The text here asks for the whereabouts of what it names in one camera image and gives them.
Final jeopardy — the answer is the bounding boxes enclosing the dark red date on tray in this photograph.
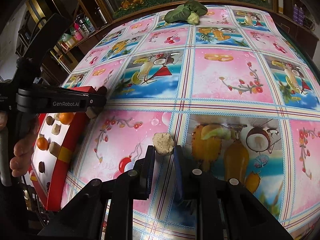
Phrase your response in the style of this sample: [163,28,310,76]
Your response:
[38,161,46,173]

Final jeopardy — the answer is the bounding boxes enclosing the beige sugarcane chunk on tray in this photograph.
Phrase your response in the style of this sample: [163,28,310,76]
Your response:
[52,123,61,135]

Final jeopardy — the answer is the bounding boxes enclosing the dark wooden side cabinet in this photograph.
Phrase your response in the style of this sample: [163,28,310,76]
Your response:
[15,0,112,85]

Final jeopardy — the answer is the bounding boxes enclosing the orange tangerine lower tray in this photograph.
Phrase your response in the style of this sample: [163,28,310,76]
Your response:
[36,137,49,151]

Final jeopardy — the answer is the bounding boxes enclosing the beige chunk beside tray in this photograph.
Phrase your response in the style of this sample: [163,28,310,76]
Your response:
[85,107,97,119]

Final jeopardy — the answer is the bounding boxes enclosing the green leafy vegetable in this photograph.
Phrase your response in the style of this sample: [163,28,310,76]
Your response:
[164,0,208,25]

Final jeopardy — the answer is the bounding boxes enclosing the orange tangerine upper tray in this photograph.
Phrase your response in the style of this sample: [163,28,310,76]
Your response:
[59,112,74,125]

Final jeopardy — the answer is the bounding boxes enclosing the purple bottles on cabinet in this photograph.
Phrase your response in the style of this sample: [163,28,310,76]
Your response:
[292,4,305,26]

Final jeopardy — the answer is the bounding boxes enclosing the person's left hand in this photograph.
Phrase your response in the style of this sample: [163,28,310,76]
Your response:
[1,112,39,178]

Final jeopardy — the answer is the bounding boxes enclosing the colourful fruit-print tablecloth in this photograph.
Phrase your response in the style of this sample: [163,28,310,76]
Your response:
[61,5,319,239]

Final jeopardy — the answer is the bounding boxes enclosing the orange tangerine tray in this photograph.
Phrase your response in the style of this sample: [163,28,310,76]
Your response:
[59,112,74,125]
[36,137,49,151]

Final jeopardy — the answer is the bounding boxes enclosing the beige sugarcane chunk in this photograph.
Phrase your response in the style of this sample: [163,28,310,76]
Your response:
[48,141,61,158]
[152,133,175,155]
[52,123,61,135]

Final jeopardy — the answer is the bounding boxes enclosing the red-rimmed white tray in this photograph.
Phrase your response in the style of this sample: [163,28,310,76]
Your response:
[29,86,101,212]

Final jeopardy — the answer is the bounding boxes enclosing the brown round fruit on tray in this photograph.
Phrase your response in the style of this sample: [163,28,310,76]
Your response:
[46,115,54,126]

